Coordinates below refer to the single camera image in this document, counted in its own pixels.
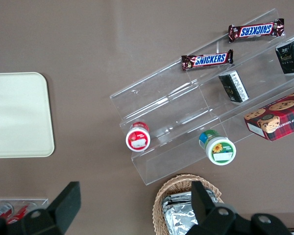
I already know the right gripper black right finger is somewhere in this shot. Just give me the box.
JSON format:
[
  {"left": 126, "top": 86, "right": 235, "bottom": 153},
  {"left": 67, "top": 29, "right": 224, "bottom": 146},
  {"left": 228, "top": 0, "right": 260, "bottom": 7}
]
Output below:
[{"left": 186, "top": 181, "right": 251, "bottom": 235}]

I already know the Snickers chocolate bar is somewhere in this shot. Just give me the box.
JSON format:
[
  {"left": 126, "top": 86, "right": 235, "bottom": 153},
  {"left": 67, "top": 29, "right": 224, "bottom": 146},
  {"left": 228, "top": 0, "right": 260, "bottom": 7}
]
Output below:
[
  {"left": 228, "top": 18, "right": 286, "bottom": 44},
  {"left": 181, "top": 49, "right": 234, "bottom": 71}
]

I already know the light tan wicker basket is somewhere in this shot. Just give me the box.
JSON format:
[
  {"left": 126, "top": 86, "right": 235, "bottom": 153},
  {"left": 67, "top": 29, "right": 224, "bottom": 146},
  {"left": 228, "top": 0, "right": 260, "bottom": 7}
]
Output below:
[{"left": 152, "top": 174, "right": 226, "bottom": 235}]

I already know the cream plastic tray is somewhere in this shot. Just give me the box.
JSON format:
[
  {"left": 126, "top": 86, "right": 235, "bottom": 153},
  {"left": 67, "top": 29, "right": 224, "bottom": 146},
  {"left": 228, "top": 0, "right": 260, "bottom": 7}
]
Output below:
[{"left": 0, "top": 71, "right": 55, "bottom": 159}]

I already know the red label white-lid cup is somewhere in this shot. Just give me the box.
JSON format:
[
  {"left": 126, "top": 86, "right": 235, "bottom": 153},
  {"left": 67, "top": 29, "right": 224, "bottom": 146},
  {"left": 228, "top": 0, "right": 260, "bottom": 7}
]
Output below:
[{"left": 125, "top": 121, "right": 151, "bottom": 153}]

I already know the small black tea box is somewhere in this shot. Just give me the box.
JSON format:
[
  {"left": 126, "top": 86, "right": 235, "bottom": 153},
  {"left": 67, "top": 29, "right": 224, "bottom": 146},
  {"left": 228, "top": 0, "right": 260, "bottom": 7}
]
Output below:
[
  {"left": 275, "top": 38, "right": 294, "bottom": 75},
  {"left": 218, "top": 70, "right": 250, "bottom": 103}
]

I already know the red cola bottle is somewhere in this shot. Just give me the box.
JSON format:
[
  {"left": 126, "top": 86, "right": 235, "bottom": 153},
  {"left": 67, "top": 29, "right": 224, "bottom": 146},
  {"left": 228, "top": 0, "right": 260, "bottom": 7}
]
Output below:
[
  {"left": 0, "top": 203, "right": 14, "bottom": 219},
  {"left": 6, "top": 202, "right": 37, "bottom": 225}
]

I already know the clear acrylic bottle rack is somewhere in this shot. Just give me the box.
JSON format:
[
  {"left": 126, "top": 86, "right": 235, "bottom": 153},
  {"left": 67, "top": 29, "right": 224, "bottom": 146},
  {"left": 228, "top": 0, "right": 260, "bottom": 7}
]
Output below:
[{"left": 0, "top": 198, "right": 49, "bottom": 235}]

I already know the silver foil container stack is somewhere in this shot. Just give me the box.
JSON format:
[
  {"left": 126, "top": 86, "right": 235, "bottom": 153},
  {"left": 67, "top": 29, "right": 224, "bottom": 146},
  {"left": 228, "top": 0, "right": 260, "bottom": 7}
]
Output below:
[{"left": 162, "top": 190, "right": 223, "bottom": 235}]

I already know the green label white-lid cup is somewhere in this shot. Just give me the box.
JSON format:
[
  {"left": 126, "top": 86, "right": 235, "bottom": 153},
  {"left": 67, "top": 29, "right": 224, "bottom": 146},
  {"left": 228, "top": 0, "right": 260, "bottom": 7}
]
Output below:
[{"left": 198, "top": 129, "right": 237, "bottom": 166}]

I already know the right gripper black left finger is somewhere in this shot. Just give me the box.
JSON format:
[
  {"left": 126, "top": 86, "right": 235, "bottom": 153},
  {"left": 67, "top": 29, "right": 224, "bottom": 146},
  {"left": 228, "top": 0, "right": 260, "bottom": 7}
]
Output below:
[{"left": 21, "top": 181, "right": 82, "bottom": 235}]

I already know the clear acrylic stepped stand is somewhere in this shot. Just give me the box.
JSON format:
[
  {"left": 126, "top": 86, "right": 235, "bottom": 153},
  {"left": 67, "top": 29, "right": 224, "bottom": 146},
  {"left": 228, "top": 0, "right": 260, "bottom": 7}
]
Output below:
[{"left": 109, "top": 8, "right": 294, "bottom": 186}]

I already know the red tartan cookie box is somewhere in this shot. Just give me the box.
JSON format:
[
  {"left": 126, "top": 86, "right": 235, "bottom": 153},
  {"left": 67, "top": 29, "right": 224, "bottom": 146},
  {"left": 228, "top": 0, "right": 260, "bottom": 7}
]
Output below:
[{"left": 244, "top": 88, "right": 294, "bottom": 142}]

